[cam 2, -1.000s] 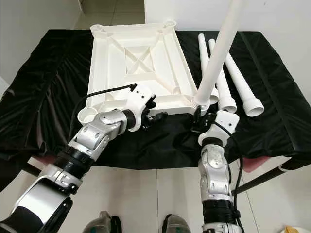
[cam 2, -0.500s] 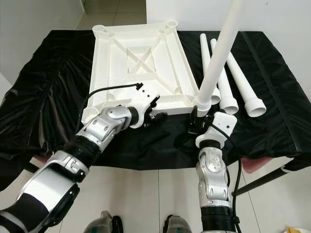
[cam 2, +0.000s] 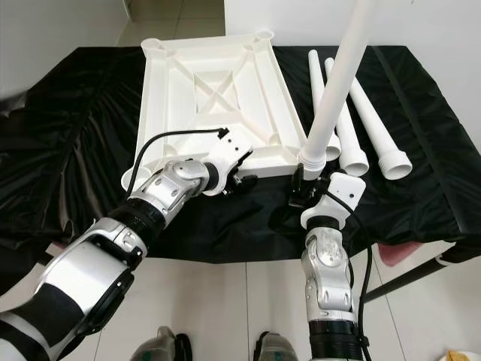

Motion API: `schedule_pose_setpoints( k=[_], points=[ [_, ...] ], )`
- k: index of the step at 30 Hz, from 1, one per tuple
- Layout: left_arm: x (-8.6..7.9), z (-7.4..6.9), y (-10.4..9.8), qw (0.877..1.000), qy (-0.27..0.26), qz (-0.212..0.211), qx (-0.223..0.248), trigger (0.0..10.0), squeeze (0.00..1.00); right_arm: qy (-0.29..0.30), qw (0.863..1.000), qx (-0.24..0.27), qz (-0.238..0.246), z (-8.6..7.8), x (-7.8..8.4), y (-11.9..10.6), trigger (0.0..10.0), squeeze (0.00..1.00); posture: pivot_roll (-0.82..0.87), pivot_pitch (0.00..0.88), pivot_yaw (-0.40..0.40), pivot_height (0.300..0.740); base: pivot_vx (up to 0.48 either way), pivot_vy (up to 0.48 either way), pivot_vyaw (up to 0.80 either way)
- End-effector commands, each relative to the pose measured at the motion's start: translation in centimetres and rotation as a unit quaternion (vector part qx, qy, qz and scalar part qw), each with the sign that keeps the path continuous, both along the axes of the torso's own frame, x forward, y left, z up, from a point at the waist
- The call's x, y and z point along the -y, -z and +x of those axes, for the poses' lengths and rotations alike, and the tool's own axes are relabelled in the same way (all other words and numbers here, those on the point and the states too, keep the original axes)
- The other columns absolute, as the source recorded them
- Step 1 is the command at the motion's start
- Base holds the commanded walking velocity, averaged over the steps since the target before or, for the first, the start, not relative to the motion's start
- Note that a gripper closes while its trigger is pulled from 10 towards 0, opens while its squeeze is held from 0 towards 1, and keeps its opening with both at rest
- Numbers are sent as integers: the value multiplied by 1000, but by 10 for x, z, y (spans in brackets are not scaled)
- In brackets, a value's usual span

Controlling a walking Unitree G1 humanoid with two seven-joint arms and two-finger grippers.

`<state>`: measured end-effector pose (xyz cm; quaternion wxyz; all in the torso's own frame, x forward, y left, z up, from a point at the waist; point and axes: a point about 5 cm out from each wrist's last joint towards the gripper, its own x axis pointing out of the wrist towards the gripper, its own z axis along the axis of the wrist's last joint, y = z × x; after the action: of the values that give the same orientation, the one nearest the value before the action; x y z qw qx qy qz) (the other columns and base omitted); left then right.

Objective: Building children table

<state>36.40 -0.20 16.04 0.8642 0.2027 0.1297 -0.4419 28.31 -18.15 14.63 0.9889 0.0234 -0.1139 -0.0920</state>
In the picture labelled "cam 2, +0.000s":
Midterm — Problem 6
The black table cloth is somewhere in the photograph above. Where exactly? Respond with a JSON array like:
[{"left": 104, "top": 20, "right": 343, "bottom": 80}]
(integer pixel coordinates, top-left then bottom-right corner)
[{"left": 0, "top": 45, "right": 481, "bottom": 260}]

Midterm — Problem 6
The robot right leg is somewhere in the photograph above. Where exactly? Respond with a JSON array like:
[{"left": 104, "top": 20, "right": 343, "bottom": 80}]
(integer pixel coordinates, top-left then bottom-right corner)
[{"left": 254, "top": 332, "right": 301, "bottom": 361}]

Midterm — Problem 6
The white plastic table leg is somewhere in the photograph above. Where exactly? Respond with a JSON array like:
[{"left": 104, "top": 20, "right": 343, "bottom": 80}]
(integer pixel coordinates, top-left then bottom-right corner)
[
  {"left": 308, "top": 50, "right": 343, "bottom": 161},
  {"left": 299, "top": 0, "right": 380, "bottom": 162},
  {"left": 346, "top": 75, "right": 414, "bottom": 181},
  {"left": 325, "top": 57, "right": 371, "bottom": 177}
]

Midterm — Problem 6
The white plastic table top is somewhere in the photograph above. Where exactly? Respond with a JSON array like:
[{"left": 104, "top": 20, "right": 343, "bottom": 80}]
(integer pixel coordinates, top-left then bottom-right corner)
[{"left": 120, "top": 29, "right": 324, "bottom": 193}]

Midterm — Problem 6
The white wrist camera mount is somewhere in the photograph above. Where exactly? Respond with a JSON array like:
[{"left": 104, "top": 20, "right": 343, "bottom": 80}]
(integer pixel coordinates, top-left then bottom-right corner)
[
  {"left": 301, "top": 171, "right": 367, "bottom": 230},
  {"left": 204, "top": 128, "right": 255, "bottom": 181}
]

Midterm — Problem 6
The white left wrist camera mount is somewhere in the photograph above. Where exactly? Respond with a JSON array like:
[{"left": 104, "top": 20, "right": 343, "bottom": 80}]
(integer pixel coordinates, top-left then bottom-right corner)
[{"left": 204, "top": 128, "right": 255, "bottom": 181}]

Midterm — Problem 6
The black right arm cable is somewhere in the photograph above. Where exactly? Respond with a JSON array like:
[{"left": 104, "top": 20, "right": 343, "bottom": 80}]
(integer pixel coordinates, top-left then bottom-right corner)
[{"left": 327, "top": 192, "right": 375, "bottom": 347}]

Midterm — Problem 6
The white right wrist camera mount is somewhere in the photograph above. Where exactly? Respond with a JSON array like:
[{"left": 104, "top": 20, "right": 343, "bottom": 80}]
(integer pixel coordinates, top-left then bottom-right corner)
[{"left": 301, "top": 171, "right": 367, "bottom": 230}]

